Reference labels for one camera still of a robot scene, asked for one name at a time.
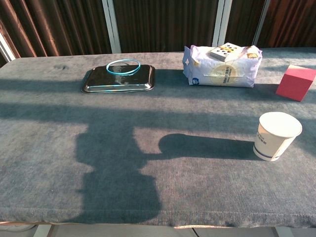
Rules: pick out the red cardboard box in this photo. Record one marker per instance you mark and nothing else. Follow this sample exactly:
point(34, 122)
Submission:
point(293, 84)

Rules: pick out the white tissue pack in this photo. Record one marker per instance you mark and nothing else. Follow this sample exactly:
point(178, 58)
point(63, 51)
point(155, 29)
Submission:
point(222, 71)

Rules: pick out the grey table cloth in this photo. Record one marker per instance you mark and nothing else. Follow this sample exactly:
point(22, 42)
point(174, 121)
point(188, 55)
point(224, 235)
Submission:
point(158, 138)

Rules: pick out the white window frame post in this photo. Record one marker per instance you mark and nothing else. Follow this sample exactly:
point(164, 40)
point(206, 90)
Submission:
point(221, 22)
point(6, 49)
point(111, 24)

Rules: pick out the black metal tray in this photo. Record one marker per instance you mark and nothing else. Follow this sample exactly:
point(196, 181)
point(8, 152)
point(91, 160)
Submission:
point(118, 80)

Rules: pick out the white paper cup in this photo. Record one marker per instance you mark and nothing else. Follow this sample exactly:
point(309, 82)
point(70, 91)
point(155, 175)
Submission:
point(276, 138)

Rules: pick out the deck of playing cards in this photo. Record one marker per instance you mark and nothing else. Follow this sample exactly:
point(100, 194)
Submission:
point(225, 50)

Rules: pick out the brown curtain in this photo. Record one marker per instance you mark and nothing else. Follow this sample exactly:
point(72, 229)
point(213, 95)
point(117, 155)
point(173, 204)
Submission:
point(61, 24)

